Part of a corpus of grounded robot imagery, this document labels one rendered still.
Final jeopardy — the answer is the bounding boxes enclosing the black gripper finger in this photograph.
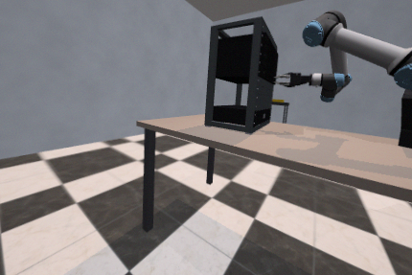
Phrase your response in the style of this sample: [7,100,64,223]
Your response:
[275,73,291,79]
[273,81,295,87]

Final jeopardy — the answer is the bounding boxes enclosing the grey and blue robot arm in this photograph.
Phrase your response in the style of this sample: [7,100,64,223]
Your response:
[303,11,412,103]

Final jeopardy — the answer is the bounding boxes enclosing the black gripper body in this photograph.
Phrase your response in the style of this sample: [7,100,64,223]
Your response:
[290,73,312,86]

